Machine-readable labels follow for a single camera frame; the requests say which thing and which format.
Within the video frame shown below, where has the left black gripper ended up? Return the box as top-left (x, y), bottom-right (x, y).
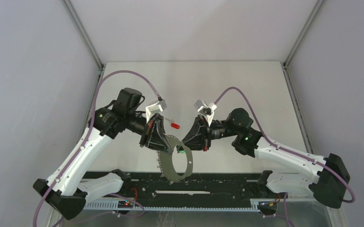
top-left (126, 111), bottom-right (173, 154)

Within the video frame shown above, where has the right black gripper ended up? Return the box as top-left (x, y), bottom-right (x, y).
top-left (176, 115), bottom-right (239, 152)

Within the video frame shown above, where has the metal disc keyring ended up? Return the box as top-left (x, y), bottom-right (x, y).
top-left (157, 135), bottom-right (193, 183)

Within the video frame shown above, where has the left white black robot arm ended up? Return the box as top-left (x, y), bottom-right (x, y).
top-left (33, 87), bottom-right (173, 220)

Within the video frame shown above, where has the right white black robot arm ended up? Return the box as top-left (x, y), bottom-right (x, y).
top-left (182, 108), bottom-right (350, 209)

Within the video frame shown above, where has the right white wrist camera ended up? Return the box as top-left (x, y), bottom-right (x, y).
top-left (194, 100), bottom-right (217, 126)

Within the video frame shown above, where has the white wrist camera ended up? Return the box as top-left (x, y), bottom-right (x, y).
top-left (194, 100), bottom-right (217, 126)
top-left (145, 99), bottom-right (167, 123)

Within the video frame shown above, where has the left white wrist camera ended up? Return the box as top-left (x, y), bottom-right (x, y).
top-left (145, 99), bottom-right (167, 123)

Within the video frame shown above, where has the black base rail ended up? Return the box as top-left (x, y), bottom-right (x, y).
top-left (85, 171), bottom-right (288, 209)

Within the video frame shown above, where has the white slotted cable duct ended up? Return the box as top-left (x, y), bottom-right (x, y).
top-left (83, 200), bottom-right (260, 212)

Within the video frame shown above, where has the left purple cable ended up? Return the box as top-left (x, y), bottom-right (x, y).
top-left (33, 70), bottom-right (162, 227)

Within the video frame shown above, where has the left aluminium frame post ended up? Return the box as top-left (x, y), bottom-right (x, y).
top-left (61, 0), bottom-right (104, 70)

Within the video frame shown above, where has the aluminium frame post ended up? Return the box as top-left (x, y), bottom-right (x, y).
top-left (282, 0), bottom-right (325, 67)
top-left (61, 0), bottom-right (104, 70)

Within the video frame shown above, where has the right aluminium frame post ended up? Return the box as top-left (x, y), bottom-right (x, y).
top-left (282, 0), bottom-right (325, 67)

